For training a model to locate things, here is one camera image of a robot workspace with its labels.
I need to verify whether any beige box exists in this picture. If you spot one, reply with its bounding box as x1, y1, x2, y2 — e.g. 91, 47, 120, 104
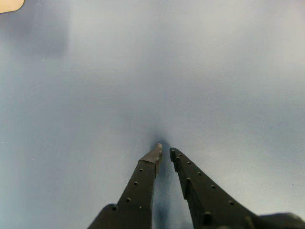
0, 0, 25, 14

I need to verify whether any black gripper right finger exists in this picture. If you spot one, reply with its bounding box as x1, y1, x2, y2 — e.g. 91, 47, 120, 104
169, 147, 260, 229

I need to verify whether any blue table mat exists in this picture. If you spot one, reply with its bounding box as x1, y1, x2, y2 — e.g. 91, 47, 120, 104
0, 0, 305, 229

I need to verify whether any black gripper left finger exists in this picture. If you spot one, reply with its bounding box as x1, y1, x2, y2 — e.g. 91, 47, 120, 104
87, 142, 164, 229

